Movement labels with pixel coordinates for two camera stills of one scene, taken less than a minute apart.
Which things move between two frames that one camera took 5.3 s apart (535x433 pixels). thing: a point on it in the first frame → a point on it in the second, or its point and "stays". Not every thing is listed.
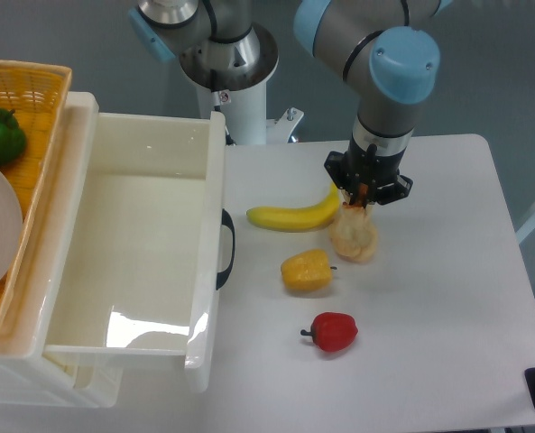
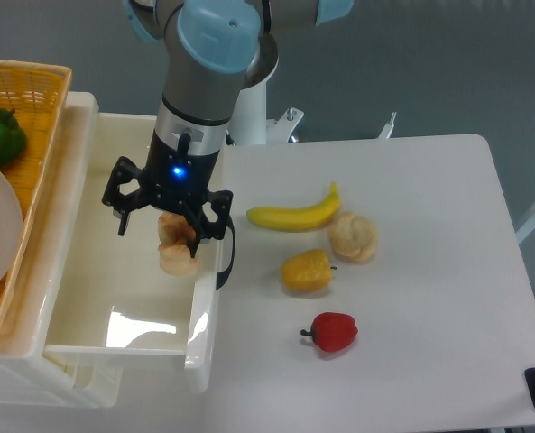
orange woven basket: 36,93 stays
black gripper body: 366,179 → 179,175
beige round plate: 0,227 stays
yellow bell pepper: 308,271 stays
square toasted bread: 362,199 → 176,236
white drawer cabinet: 19,371 stays
